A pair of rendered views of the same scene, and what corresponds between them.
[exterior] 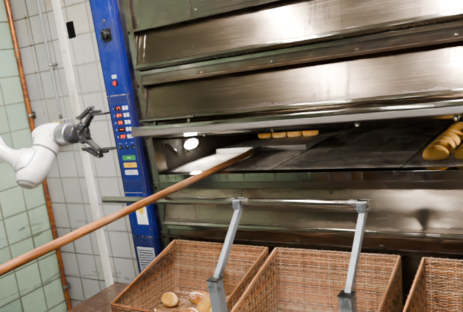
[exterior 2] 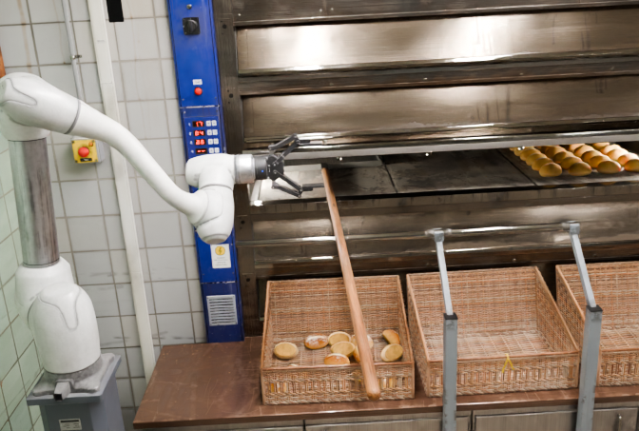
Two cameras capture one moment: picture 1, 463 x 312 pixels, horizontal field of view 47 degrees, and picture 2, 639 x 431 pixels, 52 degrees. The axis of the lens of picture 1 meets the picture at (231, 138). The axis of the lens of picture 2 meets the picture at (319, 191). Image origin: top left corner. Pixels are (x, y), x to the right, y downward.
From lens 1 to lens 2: 1.65 m
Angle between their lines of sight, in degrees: 35
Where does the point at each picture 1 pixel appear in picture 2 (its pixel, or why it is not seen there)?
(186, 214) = (287, 249)
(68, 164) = (85, 199)
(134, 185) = not seen: hidden behind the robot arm
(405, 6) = (575, 38)
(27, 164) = (221, 213)
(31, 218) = not seen: hidden behind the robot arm
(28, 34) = (19, 7)
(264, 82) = (412, 101)
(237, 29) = (388, 39)
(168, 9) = (291, 3)
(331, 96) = (492, 119)
